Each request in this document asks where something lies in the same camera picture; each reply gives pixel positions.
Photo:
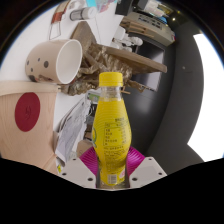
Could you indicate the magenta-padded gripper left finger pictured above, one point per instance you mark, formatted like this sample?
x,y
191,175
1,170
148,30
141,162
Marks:
x,y
78,171

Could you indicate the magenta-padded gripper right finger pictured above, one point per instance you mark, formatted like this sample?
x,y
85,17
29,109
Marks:
x,y
146,171

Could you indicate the yellow drink bottle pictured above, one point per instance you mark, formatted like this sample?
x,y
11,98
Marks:
x,y
111,133

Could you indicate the small yellow marker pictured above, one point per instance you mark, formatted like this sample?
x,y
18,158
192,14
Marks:
x,y
59,168

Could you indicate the newspaper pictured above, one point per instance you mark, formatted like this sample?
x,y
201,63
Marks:
x,y
71,130

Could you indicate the clear bottle with green label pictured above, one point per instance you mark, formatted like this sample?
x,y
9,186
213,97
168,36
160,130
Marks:
x,y
93,97

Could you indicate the flat round red coaster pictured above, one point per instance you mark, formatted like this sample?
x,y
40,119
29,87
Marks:
x,y
27,112

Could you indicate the long ceiling light strip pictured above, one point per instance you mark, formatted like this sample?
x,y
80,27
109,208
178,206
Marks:
x,y
210,100

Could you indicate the brown standing wooden panel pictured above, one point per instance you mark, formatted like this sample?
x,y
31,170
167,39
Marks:
x,y
140,60

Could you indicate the white polka dot mug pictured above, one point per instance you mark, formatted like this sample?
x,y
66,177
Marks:
x,y
43,61

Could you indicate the white plaster bust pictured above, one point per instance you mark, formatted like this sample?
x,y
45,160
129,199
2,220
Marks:
x,y
128,38

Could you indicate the white cabinet with pictures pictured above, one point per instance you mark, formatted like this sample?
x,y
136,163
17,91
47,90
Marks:
x,y
156,28

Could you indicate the small paint jar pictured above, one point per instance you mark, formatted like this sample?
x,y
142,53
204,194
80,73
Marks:
x,y
81,14

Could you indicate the wooden paintbrush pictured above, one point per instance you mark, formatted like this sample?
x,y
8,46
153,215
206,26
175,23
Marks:
x,y
60,13

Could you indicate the black flat box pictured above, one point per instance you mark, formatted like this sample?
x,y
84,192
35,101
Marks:
x,y
130,6

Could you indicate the large black wall screen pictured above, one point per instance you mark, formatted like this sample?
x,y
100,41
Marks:
x,y
153,66

